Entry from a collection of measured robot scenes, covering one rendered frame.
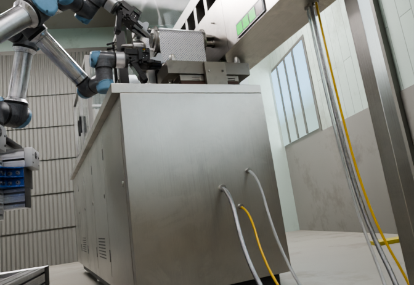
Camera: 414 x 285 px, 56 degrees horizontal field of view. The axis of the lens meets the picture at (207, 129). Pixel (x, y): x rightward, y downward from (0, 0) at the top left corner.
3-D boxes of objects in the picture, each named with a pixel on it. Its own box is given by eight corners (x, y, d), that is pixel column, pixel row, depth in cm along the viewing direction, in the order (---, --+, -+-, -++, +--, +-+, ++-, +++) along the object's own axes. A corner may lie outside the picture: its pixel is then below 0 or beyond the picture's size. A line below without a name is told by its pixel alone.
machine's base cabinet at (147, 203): (77, 272, 353) (72, 180, 371) (146, 261, 379) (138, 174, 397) (138, 337, 128) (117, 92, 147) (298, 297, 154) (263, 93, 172)
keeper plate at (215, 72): (206, 86, 169) (202, 63, 171) (226, 87, 173) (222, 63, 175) (207, 84, 167) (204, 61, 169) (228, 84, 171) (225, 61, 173)
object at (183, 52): (163, 79, 184) (159, 44, 188) (208, 80, 194) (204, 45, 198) (164, 79, 184) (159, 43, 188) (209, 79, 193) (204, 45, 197)
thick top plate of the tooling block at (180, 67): (158, 86, 178) (156, 74, 179) (235, 87, 194) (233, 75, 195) (168, 72, 164) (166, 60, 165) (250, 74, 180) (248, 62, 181)
